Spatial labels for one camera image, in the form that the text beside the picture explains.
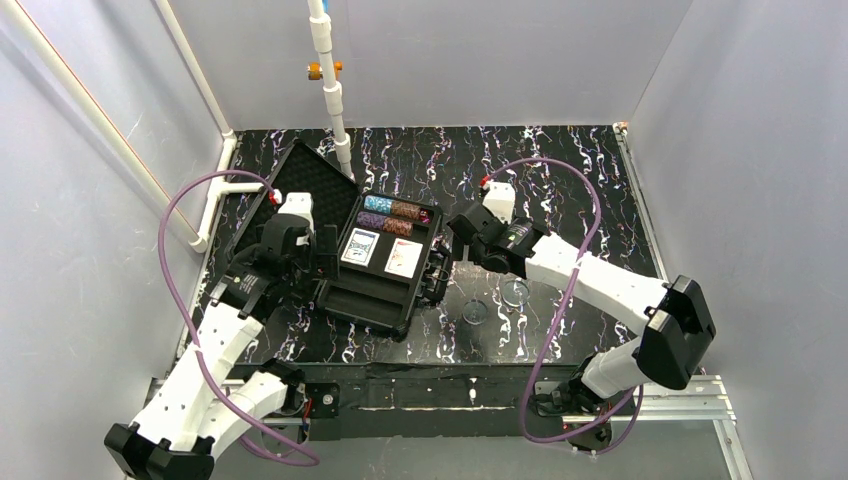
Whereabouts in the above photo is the clear acrylic blind button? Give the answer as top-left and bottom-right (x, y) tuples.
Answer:
(461, 299), (489, 326)

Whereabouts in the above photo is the blue playing card box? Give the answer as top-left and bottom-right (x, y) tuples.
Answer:
(340, 228), (380, 267)

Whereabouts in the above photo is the brown poker chip stack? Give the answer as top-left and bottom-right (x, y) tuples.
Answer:
(390, 200), (421, 220)

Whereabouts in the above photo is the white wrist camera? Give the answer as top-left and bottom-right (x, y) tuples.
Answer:
(277, 192), (315, 232)
(482, 180), (516, 224)

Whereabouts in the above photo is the blue poker chip stack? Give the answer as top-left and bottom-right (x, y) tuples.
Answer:
(363, 195), (394, 215)

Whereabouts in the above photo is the black poker set case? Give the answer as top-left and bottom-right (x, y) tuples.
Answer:
(213, 141), (452, 341)

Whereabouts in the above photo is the aluminium rail frame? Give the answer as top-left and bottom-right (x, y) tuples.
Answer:
(142, 122), (753, 480)

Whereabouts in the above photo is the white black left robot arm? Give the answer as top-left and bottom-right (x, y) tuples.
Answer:
(104, 214), (339, 479)

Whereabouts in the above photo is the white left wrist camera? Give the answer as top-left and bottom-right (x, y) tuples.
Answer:
(277, 192), (315, 232)

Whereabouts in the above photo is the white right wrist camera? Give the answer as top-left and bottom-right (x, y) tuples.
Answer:
(482, 180), (516, 224)

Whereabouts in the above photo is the white pipe frame left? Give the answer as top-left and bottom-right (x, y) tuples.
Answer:
(1, 1), (236, 211)

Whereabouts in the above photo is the clear acrylic dealer button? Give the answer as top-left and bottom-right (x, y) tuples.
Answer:
(499, 279), (530, 308)

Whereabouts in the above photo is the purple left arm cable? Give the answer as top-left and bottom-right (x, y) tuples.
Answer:
(157, 169), (321, 468)

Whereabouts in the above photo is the white pvc pipe pole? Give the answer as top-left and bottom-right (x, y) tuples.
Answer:
(307, 0), (354, 180)

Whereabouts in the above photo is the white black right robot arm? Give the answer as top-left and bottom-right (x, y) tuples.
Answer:
(448, 202), (716, 413)

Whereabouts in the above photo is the red playing card box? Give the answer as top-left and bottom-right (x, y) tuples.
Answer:
(384, 238), (423, 279)

